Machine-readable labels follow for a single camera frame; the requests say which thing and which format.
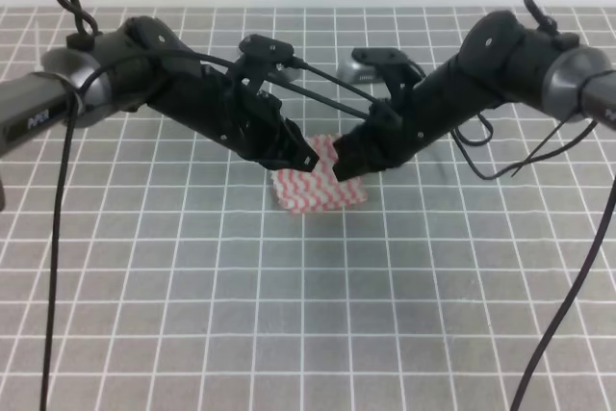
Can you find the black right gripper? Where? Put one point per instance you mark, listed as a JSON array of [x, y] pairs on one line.
[[392, 135]]

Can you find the pink white wavy striped towel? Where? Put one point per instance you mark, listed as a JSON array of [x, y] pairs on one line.
[[301, 192]]

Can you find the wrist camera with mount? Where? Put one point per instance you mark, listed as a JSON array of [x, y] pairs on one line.
[[263, 58], [381, 65]]

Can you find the grey grid tablecloth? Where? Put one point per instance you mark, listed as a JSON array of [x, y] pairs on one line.
[[183, 286]]

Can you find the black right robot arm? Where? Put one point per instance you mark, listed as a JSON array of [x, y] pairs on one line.
[[500, 61]]

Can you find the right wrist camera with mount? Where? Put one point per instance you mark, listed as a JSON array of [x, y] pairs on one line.
[[381, 65]]

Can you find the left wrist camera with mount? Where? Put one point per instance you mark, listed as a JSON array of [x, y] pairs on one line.
[[263, 58]]

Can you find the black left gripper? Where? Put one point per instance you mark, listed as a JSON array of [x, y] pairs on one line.
[[249, 124]]

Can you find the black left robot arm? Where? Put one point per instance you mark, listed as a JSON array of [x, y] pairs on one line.
[[145, 63]]

